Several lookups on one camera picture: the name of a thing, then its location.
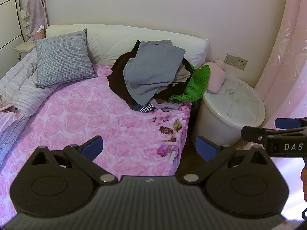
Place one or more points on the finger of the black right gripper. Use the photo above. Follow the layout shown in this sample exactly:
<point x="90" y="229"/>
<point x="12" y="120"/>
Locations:
<point x="256" y="135"/>
<point x="290" y="123"/>

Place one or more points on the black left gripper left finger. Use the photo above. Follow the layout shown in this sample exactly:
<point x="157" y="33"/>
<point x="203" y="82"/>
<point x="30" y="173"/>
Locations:
<point x="82" y="157"/>

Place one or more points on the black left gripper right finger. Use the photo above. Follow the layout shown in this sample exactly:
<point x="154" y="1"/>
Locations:
<point x="200" y="160"/>

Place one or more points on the grey garment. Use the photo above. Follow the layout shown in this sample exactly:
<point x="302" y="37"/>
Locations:
<point x="155" y="65"/>

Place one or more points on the person's right hand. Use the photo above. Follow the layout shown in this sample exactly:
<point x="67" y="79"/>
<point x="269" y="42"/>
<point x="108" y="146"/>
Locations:
<point x="304" y="180"/>

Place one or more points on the pink curtain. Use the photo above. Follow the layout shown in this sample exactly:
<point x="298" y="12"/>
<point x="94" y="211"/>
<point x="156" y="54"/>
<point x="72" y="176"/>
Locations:
<point x="282" y="85"/>

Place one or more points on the white round plastic bin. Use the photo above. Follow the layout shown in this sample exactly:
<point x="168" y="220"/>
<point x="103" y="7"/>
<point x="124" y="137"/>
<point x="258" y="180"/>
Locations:
<point x="222" y="115"/>

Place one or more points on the pink rose bed blanket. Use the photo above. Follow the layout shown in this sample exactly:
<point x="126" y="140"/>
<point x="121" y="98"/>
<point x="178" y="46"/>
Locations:
<point x="135" y="143"/>

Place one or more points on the green knitted garment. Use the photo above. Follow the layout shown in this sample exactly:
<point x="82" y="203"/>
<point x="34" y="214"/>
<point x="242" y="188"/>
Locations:
<point x="196" y="86"/>

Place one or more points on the pink plush toy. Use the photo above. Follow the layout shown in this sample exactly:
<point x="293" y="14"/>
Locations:
<point x="217" y="75"/>

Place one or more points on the striped navy garment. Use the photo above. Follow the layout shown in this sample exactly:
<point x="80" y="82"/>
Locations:
<point x="147" y="108"/>

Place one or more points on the dark brown garment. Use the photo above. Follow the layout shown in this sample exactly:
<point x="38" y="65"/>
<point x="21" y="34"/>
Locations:
<point x="118" y="86"/>

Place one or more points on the beige garment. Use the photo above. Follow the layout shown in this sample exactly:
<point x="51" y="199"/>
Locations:
<point x="182" y="75"/>

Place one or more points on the lilac striped duvet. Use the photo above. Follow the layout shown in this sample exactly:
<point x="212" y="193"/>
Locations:
<point x="19" y="87"/>

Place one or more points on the grey checked pillow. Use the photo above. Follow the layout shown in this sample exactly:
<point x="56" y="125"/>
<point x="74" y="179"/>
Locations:
<point x="62" y="59"/>

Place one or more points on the white bedside table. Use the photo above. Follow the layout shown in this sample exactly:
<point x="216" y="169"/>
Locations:
<point x="24" y="48"/>

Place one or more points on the white wardrobe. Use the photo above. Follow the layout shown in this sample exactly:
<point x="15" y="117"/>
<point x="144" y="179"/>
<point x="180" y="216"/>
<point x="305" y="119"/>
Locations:
<point x="11" y="34"/>

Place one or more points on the lilac hanging towel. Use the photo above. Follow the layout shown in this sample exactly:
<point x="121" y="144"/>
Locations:
<point x="38" y="15"/>

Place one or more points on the wall socket plate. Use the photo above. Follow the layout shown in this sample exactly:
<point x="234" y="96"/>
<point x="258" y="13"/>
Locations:
<point x="236" y="61"/>

